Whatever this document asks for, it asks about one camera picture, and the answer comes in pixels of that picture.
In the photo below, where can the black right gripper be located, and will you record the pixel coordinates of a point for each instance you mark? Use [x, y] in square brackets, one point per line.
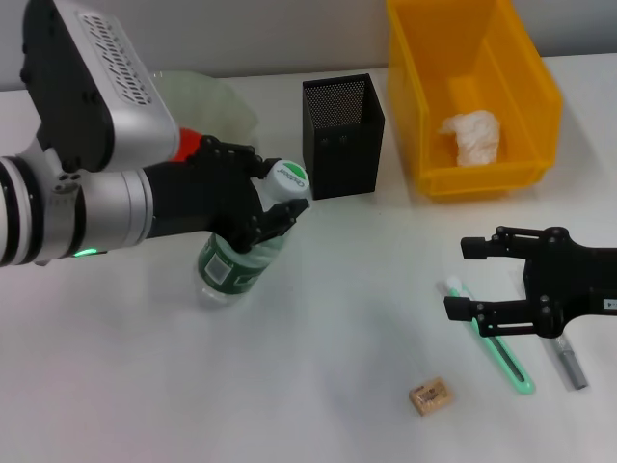
[578, 280]

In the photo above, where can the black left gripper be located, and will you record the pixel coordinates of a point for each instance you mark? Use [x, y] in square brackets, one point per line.
[202, 198]

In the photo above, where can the red-orange toy orange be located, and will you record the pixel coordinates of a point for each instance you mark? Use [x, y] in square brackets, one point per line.
[189, 144]

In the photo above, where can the clear water bottle green label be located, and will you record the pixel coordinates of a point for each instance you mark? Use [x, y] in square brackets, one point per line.
[231, 270]

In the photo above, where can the white paper ball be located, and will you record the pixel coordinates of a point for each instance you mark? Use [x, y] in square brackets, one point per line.
[474, 137]

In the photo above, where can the black mesh pen holder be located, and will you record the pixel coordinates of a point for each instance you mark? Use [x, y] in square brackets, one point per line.
[344, 159]

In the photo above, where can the green utility knife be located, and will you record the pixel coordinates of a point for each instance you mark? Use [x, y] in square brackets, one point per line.
[511, 371]

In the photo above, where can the pale green glass fruit bowl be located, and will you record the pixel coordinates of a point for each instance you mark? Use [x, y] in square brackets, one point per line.
[212, 106]

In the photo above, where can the grey wrapped pen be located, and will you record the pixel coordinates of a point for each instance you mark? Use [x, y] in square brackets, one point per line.
[571, 369]

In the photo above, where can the tan eraser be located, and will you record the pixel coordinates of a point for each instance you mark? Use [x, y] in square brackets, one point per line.
[431, 396]

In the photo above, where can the yellow plastic bin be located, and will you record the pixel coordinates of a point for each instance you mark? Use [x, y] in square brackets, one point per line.
[482, 62]

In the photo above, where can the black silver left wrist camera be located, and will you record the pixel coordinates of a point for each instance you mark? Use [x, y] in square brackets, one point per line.
[72, 87]

